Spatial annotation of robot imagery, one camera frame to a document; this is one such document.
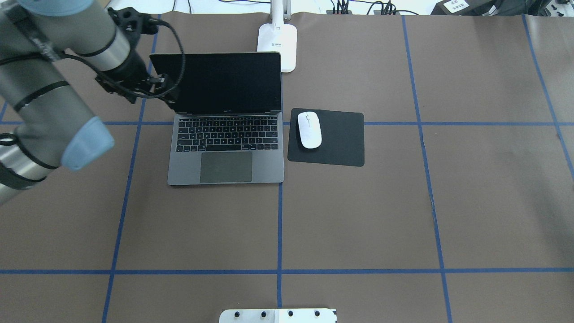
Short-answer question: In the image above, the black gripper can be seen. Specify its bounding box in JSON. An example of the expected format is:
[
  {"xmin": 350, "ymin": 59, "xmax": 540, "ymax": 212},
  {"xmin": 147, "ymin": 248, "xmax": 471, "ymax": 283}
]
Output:
[{"xmin": 95, "ymin": 54, "xmax": 181, "ymax": 110}]

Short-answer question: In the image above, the grey laptop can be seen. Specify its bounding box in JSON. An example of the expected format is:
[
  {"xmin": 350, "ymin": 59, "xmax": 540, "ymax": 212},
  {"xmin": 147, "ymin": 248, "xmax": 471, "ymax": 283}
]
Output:
[{"xmin": 150, "ymin": 52, "xmax": 284, "ymax": 186}]

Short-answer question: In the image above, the white computer mouse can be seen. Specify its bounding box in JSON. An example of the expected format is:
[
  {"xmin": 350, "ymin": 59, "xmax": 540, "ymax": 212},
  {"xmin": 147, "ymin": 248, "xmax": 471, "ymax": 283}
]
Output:
[{"xmin": 297, "ymin": 111, "xmax": 322, "ymax": 149}]

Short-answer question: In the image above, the black mouse pad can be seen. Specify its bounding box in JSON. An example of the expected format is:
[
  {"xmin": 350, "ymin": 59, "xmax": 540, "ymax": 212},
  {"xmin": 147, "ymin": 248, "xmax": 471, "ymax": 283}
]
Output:
[{"xmin": 287, "ymin": 108, "xmax": 365, "ymax": 167}]

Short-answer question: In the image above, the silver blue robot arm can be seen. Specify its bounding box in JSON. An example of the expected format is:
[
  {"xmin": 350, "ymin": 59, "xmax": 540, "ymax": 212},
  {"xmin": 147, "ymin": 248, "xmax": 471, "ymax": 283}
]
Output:
[{"xmin": 0, "ymin": 0, "xmax": 185, "ymax": 204}]

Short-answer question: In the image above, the white desk lamp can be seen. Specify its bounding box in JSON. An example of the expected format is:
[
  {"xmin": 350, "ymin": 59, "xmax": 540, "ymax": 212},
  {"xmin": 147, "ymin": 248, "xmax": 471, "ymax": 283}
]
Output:
[{"xmin": 257, "ymin": 0, "xmax": 298, "ymax": 73}]

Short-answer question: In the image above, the black power adapter box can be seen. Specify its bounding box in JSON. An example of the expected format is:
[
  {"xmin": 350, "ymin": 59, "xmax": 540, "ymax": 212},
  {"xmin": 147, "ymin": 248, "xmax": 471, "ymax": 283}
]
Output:
[{"xmin": 430, "ymin": 0, "xmax": 496, "ymax": 16}]

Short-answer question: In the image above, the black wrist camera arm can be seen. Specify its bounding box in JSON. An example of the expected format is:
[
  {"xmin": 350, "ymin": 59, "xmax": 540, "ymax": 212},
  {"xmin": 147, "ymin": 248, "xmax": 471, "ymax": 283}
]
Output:
[{"xmin": 106, "ymin": 7, "xmax": 159, "ymax": 47}]

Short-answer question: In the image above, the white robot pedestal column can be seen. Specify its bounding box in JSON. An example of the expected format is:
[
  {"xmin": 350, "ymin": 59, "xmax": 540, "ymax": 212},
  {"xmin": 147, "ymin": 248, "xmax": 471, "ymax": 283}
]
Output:
[{"xmin": 219, "ymin": 307, "xmax": 338, "ymax": 323}]

